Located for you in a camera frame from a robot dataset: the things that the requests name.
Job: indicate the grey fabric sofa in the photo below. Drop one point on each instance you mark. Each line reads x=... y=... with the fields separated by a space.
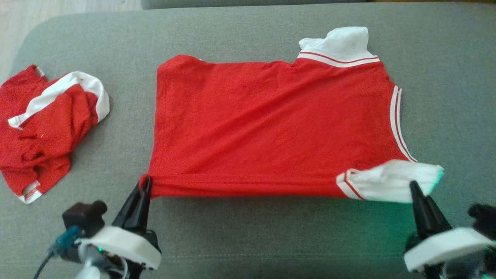
x=271 y=240

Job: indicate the teal left camera connector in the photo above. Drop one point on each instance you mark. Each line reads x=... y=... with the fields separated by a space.
x=68 y=240

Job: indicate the red shorts with white band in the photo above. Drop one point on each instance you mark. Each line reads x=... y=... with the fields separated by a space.
x=38 y=131

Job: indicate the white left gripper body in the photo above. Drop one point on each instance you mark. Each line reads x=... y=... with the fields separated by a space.
x=124 y=246

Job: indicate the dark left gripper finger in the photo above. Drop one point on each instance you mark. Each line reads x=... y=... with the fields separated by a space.
x=128 y=213
x=144 y=209

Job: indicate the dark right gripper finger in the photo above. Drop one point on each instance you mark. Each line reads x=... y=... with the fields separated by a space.
x=422 y=217
x=438 y=217

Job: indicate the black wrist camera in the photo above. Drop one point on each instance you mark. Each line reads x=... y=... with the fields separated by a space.
x=83 y=217
x=484 y=221

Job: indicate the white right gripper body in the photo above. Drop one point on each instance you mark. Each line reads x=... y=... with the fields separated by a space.
x=445 y=248

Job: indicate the grey sofa back cushion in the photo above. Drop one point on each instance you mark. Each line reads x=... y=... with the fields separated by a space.
x=252 y=3

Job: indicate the red jersey with striped trim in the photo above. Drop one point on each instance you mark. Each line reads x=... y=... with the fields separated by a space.
x=271 y=128

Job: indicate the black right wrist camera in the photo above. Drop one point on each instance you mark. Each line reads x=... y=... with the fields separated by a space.
x=484 y=221

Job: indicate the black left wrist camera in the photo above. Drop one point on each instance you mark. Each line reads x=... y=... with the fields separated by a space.
x=83 y=217

